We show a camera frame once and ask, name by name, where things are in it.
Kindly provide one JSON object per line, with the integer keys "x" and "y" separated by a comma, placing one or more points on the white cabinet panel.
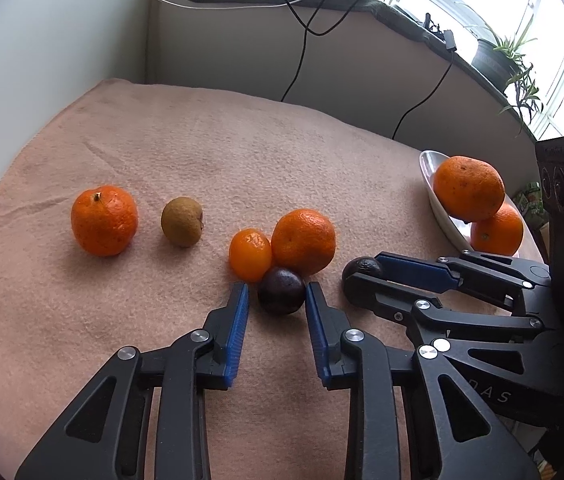
{"x": 37, "y": 35}

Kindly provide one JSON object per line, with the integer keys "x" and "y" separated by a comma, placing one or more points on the white window frame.
{"x": 556, "y": 35}

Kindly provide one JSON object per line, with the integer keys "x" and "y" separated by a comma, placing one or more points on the small black inline adapter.
{"x": 449, "y": 40}

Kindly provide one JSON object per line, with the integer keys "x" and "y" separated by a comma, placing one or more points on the pink towel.
{"x": 162, "y": 150}

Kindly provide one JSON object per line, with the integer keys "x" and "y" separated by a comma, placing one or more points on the small tangerine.
{"x": 104, "y": 220}
{"x": 303, "y": 242}

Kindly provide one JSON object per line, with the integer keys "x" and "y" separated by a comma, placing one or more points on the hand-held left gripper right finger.
{"x": 318, "y": 335}

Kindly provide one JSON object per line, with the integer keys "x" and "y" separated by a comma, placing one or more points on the dark plum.
{"x": 281, "y": 291}

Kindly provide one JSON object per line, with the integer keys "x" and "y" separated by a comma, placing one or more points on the green patterned bag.
{"x": 531, "y": 205}

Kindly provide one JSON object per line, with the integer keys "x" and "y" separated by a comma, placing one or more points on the tablet device on stand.
{"x": 414, "y": 16}

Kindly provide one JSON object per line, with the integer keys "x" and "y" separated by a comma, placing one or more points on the orange kumquat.
{"x": 250, "y": 255}

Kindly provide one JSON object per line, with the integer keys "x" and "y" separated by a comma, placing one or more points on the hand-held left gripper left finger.
{"x": 236, "y": 335}

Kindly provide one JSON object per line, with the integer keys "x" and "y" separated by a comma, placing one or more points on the large orange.
{"x": 468, "y": 188}
{"x": 497, "y": 232}

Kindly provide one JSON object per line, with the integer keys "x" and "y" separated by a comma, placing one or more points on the white floral-rim plate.
{"x": 432, "y": 175}

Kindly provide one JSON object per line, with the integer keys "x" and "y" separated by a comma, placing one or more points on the brown kiwi left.
{"x": 182, "y": 221}

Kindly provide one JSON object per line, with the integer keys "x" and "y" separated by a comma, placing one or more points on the potted spider plant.
{"x": 499, "y": 60}

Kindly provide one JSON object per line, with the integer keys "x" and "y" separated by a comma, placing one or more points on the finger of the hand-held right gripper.
{"x": 381, "y": 300}
{"x": 416, "y": 272}

